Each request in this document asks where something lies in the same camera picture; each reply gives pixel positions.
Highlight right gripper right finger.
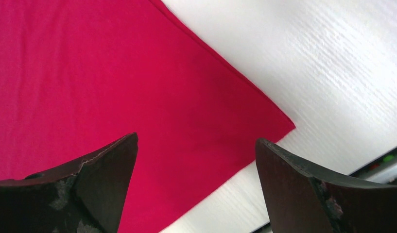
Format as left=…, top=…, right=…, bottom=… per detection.
left=255, top=138, right=397, bottom=233

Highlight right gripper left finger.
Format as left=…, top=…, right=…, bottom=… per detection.
left=0, top=133, right=138, bottom=233

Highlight red t shirt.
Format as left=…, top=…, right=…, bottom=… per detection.
left=0, top=0, right=294, bottom=233

